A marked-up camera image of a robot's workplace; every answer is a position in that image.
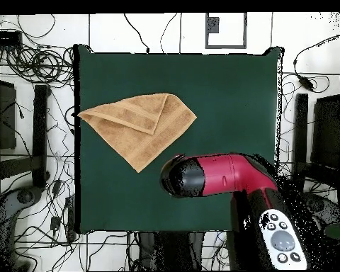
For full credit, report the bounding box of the orange terry towel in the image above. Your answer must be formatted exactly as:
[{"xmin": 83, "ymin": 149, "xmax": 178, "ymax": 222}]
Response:
[{"xmin": 77, "ymin": 92, "xmax": 198, "ymax": 174}]

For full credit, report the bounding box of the dark green tablecloth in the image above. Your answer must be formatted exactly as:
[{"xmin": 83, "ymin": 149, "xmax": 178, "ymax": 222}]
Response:
[{"xmin": 73, "ymin": 44, "xmax": 285, "ymax": 234}]

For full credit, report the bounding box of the black power strip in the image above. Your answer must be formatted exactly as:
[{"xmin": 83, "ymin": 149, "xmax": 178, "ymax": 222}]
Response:
[
  {"xmin": 64, "ymin": 195, "xmax": 77, "ymax": 242},
  {"xmin": 0, "ymin": 30, "xmax": 23, "ymax": 46}
]

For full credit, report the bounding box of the black stand bar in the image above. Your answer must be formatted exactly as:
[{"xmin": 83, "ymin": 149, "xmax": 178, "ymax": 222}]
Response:
[
  {"xmin": 293, "ymin": 93, "xmax": 309, "ymax": 174},
  {"xmin": 31, "ymin": 84, "xmax": 50, "ymax": 188}
]

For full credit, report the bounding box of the black box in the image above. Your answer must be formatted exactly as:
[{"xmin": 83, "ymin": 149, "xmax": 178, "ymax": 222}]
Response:
[
  {"xmin": 310, "ymin": 93, "xmax": 340, "ymax": 171},
  {"xmin": 0, "ymin": 77, "xmax": 18, "ymax": 151}
]

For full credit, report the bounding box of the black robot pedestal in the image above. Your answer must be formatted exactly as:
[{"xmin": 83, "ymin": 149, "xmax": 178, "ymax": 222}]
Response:
[{"xmin": 137, "ymin": 231, "xmax": 205, "ymax": 271}]

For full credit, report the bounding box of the black cable with plug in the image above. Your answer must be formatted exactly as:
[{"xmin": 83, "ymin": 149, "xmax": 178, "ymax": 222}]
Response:
[{"xmin": 123, "ymin": 12, "xmax": 151, "ymax": 55}]

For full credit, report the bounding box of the grey square frame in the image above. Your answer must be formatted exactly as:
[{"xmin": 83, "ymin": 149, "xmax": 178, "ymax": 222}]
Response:
[{"xmin": 205, "ymin": 12, "xmax": 248, "ymax": 50}]

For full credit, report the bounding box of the black cable coil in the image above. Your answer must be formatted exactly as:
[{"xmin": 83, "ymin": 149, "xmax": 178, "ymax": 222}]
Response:
[{"xmin": 5, "ymin": 45, "xmax": 74, "ymax": 86}]

